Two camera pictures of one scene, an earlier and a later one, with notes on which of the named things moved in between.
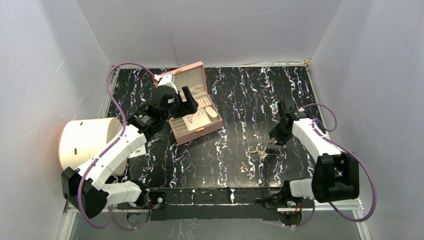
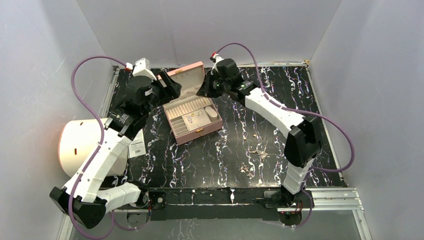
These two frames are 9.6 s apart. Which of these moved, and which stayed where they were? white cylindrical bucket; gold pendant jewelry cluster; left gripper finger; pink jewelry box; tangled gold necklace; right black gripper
Moved: right black gripper; left gripper finger
Stayed: pink jewelry box; white cylindrical bucket; tangled gold necklace; gold pendant jewelry cluster
